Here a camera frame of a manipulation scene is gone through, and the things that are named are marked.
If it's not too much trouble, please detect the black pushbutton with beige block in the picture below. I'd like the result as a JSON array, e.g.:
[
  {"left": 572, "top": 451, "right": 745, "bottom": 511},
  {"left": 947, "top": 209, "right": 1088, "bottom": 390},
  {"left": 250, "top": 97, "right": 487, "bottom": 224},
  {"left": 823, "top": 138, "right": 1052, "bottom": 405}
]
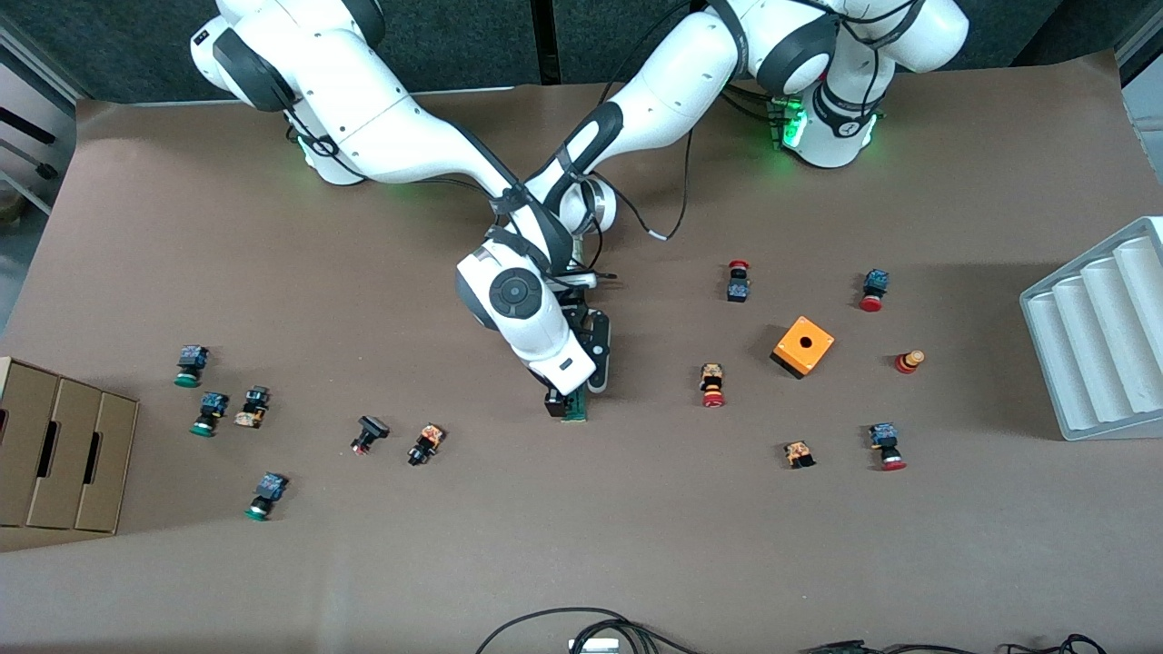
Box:
[{"left": 234, "top": 385, "right": 272, "bottom": 430}]

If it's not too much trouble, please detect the orange button enclosure box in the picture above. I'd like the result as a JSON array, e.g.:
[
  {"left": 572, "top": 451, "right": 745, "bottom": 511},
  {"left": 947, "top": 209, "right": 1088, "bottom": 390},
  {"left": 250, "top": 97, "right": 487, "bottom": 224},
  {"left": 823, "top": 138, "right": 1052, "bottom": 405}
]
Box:
[{"left": 770, "top": 315, "right": 836, "bottom": 380}]

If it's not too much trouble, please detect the grey ribbed tray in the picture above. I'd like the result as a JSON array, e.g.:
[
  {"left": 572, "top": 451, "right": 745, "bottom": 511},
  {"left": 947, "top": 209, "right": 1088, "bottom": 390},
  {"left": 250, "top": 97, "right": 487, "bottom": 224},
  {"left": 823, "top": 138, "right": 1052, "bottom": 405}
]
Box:
[{"left": 1019, "top": 215, "right": 1163, "bottom": 442}]

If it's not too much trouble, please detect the grey side rack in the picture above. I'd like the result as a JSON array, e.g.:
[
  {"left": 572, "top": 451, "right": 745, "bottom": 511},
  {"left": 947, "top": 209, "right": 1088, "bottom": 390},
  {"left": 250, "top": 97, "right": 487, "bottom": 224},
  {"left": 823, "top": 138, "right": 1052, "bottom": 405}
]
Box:
[{"left": 0, "top": 18, "right": 83, "bottom": 221}]

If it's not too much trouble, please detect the green pushbutton with blue block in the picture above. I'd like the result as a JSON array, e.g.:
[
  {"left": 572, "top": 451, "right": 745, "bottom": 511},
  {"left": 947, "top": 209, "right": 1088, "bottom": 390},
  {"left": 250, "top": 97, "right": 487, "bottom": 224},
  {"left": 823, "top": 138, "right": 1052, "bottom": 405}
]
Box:
[
  {"left": 189, "top": 391, "right": 230, "bottom": 438},
  {"left": 244, "top": 471, "right": 289, "bottom": 522},
  {"left": 174, "top": 344, "right": 211, "bottom": 389}
]

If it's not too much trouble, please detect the grey side cabinet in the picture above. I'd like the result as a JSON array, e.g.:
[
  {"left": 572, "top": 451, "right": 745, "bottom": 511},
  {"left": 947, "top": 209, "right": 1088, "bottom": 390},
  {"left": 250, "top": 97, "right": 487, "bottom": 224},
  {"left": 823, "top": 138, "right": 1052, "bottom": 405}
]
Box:
[{"left": 1116, "top": 9, "right": 1163, "bottom": 92}]

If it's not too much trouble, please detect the black looped cable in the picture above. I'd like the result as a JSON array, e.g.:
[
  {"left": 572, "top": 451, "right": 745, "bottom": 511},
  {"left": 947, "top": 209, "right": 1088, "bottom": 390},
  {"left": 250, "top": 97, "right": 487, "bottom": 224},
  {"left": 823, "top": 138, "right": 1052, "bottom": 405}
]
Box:
[{"left": 474, "top": 606, "right": 705, "bottom": 654}]

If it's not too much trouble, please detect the black left base cable bundle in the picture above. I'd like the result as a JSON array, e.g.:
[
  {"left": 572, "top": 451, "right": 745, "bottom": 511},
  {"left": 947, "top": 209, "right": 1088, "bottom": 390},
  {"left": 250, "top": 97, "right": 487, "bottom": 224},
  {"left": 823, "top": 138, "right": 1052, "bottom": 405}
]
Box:
[{"left": 722, "top": 86, "right": 784, "bottom": 125}]

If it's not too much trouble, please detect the brown paper table cover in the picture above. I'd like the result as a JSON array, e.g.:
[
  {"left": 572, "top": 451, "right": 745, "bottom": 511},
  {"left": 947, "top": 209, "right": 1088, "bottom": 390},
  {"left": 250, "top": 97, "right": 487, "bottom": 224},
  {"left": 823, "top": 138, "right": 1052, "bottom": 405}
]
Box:
[{"left": 0, "top": 50, "right": 1163, "bottom": 654}]

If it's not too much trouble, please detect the black pushbutton with orange block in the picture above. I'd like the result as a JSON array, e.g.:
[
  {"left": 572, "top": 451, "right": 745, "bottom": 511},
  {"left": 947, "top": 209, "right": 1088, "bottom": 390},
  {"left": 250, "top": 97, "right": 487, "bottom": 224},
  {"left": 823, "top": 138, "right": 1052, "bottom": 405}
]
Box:
[{"left": 407, "top": 422, "right": 447, "bottom": 468}]

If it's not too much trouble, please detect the black vertical post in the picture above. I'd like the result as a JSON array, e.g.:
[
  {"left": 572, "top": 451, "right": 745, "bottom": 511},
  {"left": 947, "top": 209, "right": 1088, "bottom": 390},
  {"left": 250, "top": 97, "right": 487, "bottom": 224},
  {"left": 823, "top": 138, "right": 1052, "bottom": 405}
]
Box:
[{"left": 532, "top": 0, "right": 562, "bottom": 85}]

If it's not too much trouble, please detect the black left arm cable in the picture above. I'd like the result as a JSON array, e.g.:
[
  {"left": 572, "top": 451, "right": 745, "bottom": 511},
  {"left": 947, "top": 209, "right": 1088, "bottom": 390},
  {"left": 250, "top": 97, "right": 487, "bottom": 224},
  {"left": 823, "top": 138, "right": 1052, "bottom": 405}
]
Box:
[{"left": 618, "top": 127, "right": 694, "bottom": 243}]

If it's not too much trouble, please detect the black square pushbutton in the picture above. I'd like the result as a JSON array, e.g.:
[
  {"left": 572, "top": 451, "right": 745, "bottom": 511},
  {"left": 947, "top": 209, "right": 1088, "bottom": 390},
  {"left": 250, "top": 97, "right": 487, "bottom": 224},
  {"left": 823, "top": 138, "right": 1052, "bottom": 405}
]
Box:
[{"left": 350, "top": 414, "right": 391, "bottom": 456}]

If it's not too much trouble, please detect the black cable with plug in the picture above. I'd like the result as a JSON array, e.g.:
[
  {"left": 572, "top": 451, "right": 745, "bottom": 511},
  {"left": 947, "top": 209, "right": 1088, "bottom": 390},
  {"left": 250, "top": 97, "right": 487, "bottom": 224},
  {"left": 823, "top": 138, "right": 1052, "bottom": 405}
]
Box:
[{"left": 798, "top": 633, "right": 1111, "bottom": 654}]

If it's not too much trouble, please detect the brown cardboard box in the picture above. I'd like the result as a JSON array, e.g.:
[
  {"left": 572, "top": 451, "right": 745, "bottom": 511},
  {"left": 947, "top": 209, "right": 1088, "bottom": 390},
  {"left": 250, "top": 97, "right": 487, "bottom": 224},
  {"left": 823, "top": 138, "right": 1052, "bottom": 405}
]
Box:
[{"left": 0, "top": 356, "right": 140, "bottom": 535}]

